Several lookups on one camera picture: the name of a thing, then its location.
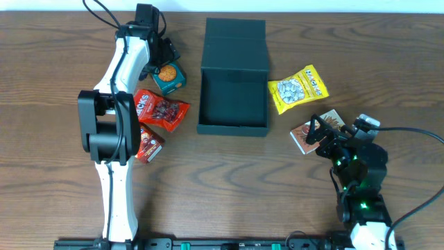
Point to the Pocky chocolate stick box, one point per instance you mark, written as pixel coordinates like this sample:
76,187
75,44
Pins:
299,134

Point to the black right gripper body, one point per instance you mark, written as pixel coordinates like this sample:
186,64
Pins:
339,155

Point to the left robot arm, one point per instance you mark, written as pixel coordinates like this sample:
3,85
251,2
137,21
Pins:
109,126

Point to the dark green open box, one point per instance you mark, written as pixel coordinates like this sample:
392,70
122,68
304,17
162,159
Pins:
234,77

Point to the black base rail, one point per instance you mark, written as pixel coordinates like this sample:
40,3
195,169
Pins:
296,243

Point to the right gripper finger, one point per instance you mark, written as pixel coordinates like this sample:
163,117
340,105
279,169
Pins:
348,129
318,129

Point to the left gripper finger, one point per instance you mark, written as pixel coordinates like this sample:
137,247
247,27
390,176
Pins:
169,52
148,69

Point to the red Hacks candy bag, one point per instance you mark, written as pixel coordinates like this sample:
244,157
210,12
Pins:
153,109

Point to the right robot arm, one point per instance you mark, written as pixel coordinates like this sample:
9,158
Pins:
358,170

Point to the yellow Hacks candy bag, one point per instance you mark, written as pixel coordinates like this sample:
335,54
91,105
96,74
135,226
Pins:
302,87

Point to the red Hello Panda box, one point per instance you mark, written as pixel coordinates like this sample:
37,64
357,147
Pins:
150,145

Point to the teal Chunkies cookie box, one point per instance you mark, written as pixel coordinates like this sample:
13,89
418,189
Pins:
170,78

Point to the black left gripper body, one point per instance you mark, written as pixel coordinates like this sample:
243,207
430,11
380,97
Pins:
159,59

